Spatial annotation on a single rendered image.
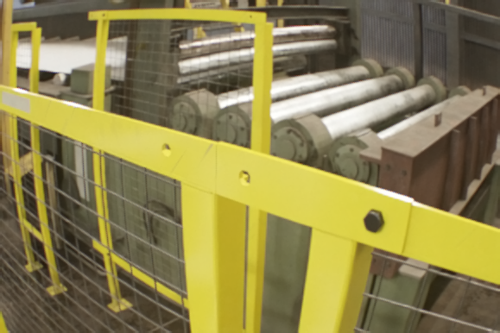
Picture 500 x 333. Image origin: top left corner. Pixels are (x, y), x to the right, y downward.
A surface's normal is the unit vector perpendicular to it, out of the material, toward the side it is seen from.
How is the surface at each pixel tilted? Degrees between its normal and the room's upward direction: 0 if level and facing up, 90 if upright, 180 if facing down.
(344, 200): 90
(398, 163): 90
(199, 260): 90
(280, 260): 90
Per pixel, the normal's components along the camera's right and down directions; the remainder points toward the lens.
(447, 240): -0.62, 0.26
